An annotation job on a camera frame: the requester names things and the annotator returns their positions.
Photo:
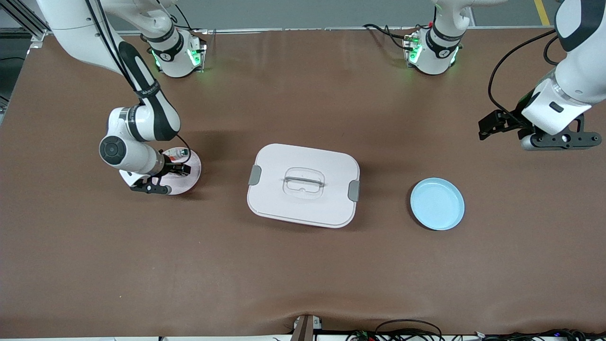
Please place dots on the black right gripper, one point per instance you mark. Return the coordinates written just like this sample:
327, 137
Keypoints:
171, 169

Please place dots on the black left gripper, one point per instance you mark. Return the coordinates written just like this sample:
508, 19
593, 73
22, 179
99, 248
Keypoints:
512, 119

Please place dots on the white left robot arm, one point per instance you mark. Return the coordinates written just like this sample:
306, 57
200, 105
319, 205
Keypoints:
577, 71

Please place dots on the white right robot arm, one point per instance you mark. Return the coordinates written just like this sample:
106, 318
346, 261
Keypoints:
71, 28

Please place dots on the white lidded storage box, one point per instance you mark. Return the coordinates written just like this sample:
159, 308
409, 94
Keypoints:
303, 208

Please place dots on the pink round plate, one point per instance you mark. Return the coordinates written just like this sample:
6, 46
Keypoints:
187, 183

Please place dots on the light blue round plate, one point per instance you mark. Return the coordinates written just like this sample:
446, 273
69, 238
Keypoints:
437, 204

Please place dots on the brown table mat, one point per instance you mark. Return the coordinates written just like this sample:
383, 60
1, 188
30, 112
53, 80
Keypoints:
303, 284

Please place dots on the small green white switch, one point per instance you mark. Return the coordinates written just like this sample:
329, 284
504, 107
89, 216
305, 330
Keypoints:
183, 152

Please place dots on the silver table edge rail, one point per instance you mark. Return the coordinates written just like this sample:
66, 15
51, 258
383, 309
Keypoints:
307, 29

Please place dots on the brown metal clamp bracket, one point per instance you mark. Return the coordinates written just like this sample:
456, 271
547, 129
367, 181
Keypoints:
303, 329

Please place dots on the aluminium frame profile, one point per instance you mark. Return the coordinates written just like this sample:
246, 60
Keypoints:
26, 20

